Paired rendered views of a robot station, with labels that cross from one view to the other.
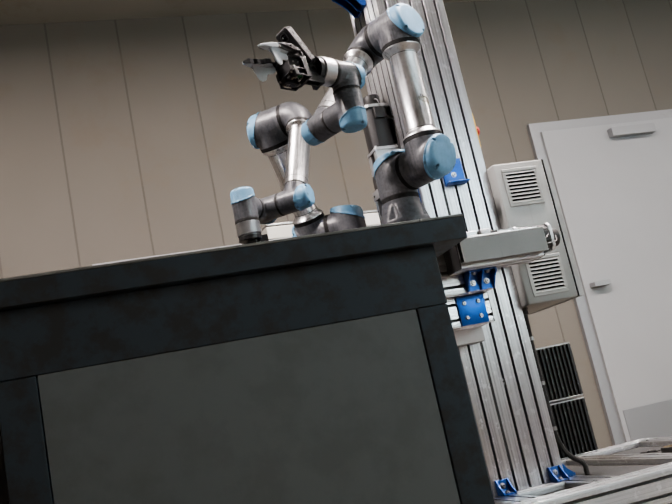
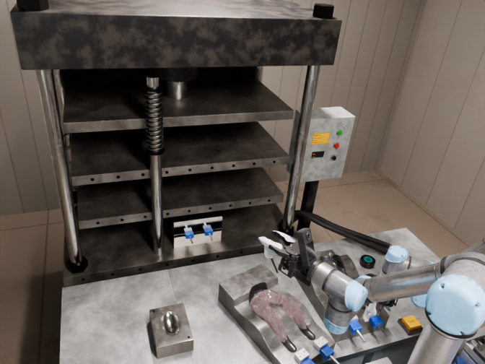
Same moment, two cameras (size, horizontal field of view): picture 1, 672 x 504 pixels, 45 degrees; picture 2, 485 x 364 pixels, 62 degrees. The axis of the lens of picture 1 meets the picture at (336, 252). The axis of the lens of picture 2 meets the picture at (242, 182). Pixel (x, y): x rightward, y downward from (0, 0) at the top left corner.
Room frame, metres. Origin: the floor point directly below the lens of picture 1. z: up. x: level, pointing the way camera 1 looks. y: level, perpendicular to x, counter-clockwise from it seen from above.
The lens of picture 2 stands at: (1.67, -0.95, 2.28)
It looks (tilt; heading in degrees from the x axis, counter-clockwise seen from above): 31 degrees down; 85
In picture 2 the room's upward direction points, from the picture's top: 5 degrees clockwise
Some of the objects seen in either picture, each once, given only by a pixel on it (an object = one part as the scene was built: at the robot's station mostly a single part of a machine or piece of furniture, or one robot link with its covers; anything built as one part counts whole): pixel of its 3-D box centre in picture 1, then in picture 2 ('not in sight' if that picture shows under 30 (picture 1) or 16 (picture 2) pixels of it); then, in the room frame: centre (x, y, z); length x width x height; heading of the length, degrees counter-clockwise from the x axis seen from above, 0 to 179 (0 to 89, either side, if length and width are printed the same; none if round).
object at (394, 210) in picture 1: (403, 213); not in sight; (2.35, -0.22, 1.09); 0.15 x 0.15 x 0.10
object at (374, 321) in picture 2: not in sight; (377, 323); (2.42, 0.23, 0.89); 0.13 x 0.05 x 0.05; 107
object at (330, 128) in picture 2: not in sight; (304, 217); (2.29, 1.20, 0.73); 0.30 x 0.22 x 1.47; 17
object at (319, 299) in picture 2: not in sight; (335, 284); (2.29, 0.47, 0.87); 0.50 x 0.26 x 0.14; 107
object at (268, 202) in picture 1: (265, 209); (421, 271); (2.50, 0.19, 1.23); 0.11 x 0.11 x 0.08; 67
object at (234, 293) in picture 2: not in sight; (273, 315); (1.98, 0.29, 0.85); 0.50 x 0.26 x 0.11; 124
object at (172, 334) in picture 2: not in sight; (170, 329); (1.53, 0.22, 0.83); 0.20 x 0.15 x 0.07; 107
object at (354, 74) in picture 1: (343, 76); (345, 291); (2.07, -0.12, 1.43); 0.11 x 0.08 x 0.09; 134
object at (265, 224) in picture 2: not in sight; (177, 216); (1.47, 1.14, 0.75); 1.30 x 0.84 x 0.06; 17
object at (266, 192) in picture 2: not in sight; (175, 176); (1.45, 1.19, 1.01); 1.10 x 0.74 x 0.05; 17
